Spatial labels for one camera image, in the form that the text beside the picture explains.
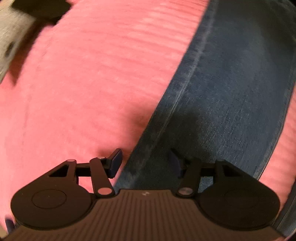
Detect pink bed sheet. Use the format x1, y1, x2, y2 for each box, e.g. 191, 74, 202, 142
0, 0, 296, 237

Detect blue denim jeans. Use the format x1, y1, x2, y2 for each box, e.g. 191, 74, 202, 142
115, 1, 295, 191

